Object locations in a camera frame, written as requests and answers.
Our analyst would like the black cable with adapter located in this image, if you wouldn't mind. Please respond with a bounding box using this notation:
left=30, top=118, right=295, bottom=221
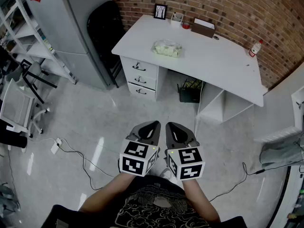
left=209, top=161, right=304, bottom=202

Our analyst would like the black floor cable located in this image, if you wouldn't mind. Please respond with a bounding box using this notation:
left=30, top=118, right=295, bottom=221
left=60, top=138, right=115, bottom=191

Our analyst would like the black floor object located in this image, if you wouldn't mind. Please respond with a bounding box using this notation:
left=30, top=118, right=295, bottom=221
left=0, top=119, right=29, bottom=150

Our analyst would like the black chair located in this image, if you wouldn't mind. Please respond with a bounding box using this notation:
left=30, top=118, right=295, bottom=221
left=86, top=0, right=127, bottom=89

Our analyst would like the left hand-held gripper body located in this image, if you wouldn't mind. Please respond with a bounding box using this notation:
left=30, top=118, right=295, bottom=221
left=119, top=133, right=160, bottom=177

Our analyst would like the person's black printed shirt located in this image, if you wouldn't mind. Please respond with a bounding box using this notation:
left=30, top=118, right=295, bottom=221
left=40, top=174, right=248, bottom=228

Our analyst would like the white power adapter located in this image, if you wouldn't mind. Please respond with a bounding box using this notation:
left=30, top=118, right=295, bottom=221
left=50, top=137, right=64, bottom=155

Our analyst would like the grey clothing pile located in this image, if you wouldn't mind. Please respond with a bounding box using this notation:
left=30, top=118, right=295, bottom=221
left=259, top=138, right=304, bottom=169

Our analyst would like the yellow-green cable bundle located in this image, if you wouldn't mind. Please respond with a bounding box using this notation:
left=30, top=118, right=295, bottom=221
left=183, top=78, right=206, bottom=90

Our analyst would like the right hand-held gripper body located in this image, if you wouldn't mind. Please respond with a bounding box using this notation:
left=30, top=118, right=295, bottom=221
left=166, top=139, right=206, bottom=181

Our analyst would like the person's right forearm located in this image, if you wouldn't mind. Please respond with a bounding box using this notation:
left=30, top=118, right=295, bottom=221
left=182, top=178, right=221, bottom=223

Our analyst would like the white shelf rack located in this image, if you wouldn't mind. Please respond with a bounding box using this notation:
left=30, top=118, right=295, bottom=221
left=0, top=0, right=77, bottom=86

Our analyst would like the white framed panel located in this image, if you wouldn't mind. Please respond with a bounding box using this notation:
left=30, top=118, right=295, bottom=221
left=252, top=86, right=304, bottom=144

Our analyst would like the white desk drawer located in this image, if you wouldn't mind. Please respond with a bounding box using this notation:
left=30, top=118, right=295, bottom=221
left=127, top=83, right=157, bottom=101
left=120, top=57, right=159, bottom=77
left=124, top=72, right=157, bottom=89

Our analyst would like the grey crumpled bag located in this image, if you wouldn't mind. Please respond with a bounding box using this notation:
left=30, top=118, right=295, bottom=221
left=0, top=182, right=21, bottom=214

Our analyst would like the brown wooden box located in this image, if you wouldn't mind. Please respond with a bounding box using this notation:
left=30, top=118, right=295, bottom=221
left=190, top=18, right=216, bottom=39

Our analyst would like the white partition board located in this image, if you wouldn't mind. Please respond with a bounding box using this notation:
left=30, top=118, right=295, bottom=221
left=22, top=0, right=117, bottom=91

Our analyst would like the black router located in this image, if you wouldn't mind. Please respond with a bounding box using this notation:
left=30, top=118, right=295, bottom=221
left=176, top=83, right=201, bottom=104

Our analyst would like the grey stool with black legs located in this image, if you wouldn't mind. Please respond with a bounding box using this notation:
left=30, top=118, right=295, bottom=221
left=5, top=59, right=58, bottom=105

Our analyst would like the white desk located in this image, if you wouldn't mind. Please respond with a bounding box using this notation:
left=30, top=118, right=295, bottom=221
left=111, top=14, right=268, bottom=128

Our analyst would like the red-capped plastic bottle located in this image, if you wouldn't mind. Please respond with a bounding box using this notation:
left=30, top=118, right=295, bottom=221
left=248, top=39, right=264, bottom=57

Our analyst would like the white mesh office chair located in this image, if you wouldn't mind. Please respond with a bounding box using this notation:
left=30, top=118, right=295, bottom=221
left=0, top=78, right=51, bottom=138

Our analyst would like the white pen holder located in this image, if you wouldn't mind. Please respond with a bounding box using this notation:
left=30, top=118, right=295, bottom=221
left=170, top=12, right=184, bottom=29

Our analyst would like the black picture frame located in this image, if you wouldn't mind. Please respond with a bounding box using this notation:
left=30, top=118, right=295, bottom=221
left=153, top=3, right=168, bottom=21

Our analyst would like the person's left forearm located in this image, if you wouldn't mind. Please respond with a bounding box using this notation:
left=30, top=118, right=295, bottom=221
left=79, top=172, right=136, bottom=214

